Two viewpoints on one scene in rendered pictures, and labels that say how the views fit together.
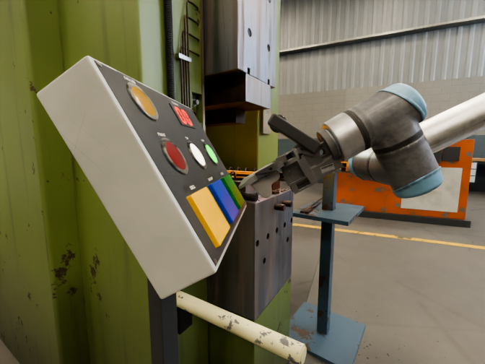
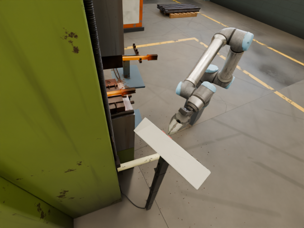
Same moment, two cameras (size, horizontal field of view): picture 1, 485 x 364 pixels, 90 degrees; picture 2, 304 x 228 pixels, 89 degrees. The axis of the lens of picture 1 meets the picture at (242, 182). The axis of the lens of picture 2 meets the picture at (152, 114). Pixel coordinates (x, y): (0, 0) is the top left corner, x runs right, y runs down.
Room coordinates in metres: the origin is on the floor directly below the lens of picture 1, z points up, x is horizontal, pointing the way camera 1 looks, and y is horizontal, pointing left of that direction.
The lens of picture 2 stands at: (0.35, 0.49, 1.72)
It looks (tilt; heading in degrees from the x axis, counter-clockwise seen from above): 48 degrees down; 302
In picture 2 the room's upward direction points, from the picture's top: 8 degrees clockwise
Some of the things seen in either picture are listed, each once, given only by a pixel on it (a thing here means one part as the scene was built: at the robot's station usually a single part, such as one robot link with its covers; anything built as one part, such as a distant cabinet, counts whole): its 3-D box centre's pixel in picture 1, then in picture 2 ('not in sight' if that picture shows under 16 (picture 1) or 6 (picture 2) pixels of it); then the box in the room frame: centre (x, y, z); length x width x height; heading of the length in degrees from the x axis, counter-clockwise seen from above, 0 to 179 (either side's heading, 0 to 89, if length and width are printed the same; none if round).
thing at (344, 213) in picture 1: (328, 210); (126, 76); (1.33, -0.49, 0.76); 0.40 x 0.30 x 0.02; 144
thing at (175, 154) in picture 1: (175, 156); not in sight; (0.34, 0.09, 1.09); 0.05 x 0.03 x 0.04; 148
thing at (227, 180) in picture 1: (231, 191); not in sight; (0.53, 0.02, 1.01); 0.07 x 0.05 x 0.07; 173
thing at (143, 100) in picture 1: (143, 102); not in sight; (0.34, 0.14, 1.16); 0.05 x 0.03 x 0.04; 148
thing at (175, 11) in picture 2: not in sight; (178, 10); (3.59, -5.61, 0.12); 1.58 x 0.80 x 0.24; 66
